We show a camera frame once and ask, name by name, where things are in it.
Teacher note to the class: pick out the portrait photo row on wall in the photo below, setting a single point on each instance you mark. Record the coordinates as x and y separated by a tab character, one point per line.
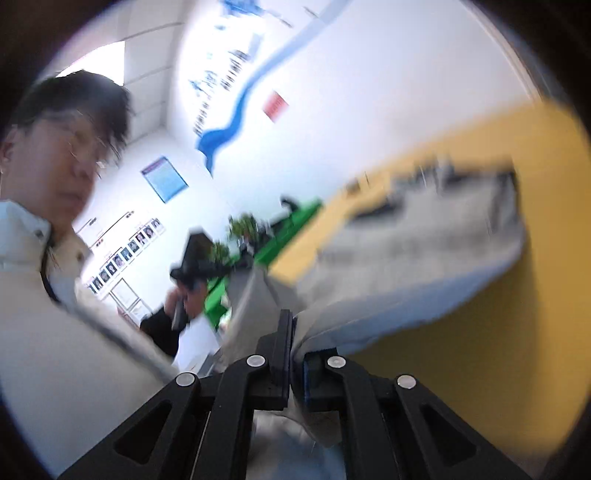
115	249

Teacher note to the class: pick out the person's left hand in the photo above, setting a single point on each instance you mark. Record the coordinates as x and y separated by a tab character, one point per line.
193	300

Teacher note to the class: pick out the person's head with glasses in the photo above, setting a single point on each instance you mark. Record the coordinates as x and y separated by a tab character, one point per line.
62	133

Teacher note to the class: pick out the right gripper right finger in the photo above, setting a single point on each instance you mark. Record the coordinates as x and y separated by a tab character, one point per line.
398	428

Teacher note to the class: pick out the black device on green table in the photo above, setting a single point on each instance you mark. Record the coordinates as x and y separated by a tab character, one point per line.
290	207

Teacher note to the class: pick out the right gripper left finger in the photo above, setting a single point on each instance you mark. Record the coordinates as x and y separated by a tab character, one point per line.
197	428

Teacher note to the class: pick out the blue wall poster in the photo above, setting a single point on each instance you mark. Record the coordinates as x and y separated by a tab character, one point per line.
164	179

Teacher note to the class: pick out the red wall notice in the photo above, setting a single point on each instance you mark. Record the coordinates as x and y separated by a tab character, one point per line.
275	107

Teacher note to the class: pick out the potted green plant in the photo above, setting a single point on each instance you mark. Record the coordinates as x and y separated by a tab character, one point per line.
219	254
245	229

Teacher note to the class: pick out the person's beige vest torso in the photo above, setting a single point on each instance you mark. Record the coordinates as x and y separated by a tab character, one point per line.
71	369

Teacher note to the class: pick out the beige and black jacket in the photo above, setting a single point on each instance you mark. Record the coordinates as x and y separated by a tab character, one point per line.
442	236

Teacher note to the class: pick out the blue wave wall decal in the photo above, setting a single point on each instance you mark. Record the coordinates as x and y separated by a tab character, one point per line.
212	140

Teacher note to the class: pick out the potted green plant near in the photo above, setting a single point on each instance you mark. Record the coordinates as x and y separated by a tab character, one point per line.
219	254

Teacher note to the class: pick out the potted green plant far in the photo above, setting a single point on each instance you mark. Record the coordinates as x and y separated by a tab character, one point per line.
245	229

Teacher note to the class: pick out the framed certificates on wall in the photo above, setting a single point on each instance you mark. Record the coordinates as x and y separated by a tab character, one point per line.
123	300

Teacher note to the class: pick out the green cloth covered table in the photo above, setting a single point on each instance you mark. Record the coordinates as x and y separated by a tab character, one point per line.
263	254

